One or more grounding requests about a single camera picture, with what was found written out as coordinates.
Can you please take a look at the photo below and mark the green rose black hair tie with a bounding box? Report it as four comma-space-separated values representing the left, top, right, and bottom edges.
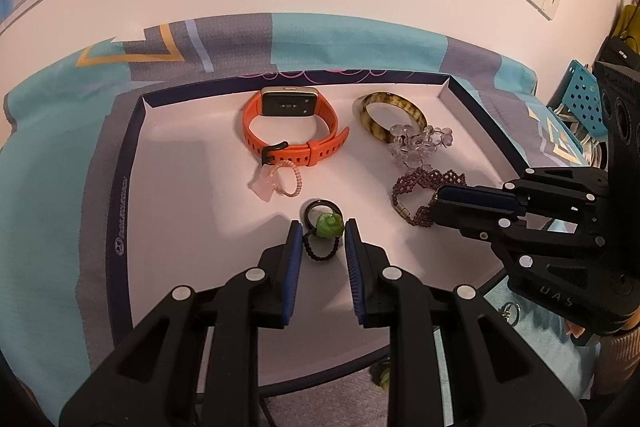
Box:
301, 211, 346, 264

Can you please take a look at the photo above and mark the black ring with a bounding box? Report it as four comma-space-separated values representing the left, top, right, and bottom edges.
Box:
302, 198, 344, 228

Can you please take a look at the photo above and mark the silver ring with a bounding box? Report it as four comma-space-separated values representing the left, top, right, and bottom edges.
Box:
501, 300, 522, 327

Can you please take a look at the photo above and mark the green rose yellow hair tie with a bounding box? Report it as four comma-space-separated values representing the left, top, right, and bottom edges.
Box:
369, 357, 393, 391

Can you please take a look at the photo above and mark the blue perforated chair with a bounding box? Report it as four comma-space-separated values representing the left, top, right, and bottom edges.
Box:
548, 60, 608, 141

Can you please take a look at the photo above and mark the tortoiseshell bangle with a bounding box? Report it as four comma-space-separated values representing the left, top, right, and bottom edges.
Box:
352, 91, 427, 144

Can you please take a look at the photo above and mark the white shallow tray box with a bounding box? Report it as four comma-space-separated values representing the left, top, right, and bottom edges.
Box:
106, 68, 536, 398

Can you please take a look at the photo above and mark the black bag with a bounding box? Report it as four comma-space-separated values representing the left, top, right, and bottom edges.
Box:
598, 36, 640, 72

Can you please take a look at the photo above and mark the yellow hanging garment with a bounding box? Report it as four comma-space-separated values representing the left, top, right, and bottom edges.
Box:
612, 3, 640, 52

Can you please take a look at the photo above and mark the orange smart watch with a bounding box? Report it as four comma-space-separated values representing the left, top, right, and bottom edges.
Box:
241, 86, 349, 167

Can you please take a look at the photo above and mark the teal grey patterned cloth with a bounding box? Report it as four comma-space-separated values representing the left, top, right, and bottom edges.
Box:
1, 13, 584, 421

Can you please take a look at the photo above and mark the purple beaded bracelet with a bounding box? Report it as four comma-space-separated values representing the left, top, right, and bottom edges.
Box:
390, 167, 468, 228

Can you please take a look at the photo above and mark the clear crystal flower bracelet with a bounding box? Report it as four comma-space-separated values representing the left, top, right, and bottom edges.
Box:
387, 121, 455, 169

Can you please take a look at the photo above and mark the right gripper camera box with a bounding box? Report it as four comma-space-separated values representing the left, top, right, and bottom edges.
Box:
593, 62, 639, 202

